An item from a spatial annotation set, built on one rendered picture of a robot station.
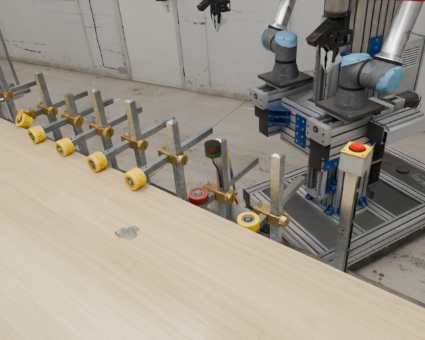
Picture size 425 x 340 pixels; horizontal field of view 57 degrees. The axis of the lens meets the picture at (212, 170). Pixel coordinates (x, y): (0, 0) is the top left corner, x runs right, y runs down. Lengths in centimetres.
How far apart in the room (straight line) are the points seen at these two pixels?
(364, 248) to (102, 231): 147
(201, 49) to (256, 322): 395
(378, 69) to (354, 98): 18
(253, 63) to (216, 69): 51
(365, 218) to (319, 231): 32
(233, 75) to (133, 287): 364
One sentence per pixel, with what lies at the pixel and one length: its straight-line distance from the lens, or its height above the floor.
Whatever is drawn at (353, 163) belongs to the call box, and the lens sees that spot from 120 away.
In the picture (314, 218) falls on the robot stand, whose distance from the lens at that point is 251.
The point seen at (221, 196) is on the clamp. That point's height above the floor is 86.
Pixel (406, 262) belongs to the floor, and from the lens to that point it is 267.
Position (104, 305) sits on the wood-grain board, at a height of 90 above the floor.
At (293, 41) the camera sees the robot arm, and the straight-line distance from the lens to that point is 220.
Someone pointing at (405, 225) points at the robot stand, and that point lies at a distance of 256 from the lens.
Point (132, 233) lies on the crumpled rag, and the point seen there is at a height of 92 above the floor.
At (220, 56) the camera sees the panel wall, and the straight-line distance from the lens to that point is 463.
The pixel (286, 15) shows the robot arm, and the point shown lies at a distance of 232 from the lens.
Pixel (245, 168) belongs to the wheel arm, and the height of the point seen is 86.
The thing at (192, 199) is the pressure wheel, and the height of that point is 90.
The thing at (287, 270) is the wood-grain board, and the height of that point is 90.
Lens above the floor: 181
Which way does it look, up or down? 33 degrees down
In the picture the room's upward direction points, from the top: 5 degrees counter-clockwise
